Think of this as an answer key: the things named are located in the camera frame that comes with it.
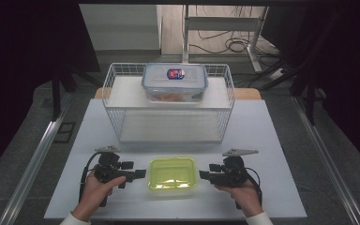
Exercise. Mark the wooden table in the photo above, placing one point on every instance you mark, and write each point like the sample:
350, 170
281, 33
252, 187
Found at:
247, 93

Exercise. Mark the white metal desk frame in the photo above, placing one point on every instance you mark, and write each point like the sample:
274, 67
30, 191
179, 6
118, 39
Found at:
220, 23

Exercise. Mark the person's left hand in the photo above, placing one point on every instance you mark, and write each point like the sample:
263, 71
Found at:
93, 195

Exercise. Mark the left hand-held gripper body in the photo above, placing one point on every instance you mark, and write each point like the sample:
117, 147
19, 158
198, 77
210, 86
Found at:
107, 170

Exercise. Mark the white cabinet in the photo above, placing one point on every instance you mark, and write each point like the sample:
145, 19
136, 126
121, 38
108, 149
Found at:
122, 28

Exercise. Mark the clear food container green lid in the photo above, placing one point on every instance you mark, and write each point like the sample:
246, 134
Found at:
172, 173

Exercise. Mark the clear food container blue lid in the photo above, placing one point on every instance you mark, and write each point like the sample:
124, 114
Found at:
175, 82

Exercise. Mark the black stand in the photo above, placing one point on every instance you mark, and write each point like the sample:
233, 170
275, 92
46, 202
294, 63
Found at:
309, 93
56, 93

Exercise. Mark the white power strip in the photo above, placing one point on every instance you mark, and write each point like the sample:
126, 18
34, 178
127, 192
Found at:
277, 73

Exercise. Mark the aluminium rail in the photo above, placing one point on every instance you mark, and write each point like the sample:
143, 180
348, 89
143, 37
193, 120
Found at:
34, 162
325, 156

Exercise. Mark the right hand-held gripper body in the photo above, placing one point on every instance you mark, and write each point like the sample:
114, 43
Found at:
231, 172

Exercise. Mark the person's right hand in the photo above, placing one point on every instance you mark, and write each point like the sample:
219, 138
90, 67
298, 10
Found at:
242, 198

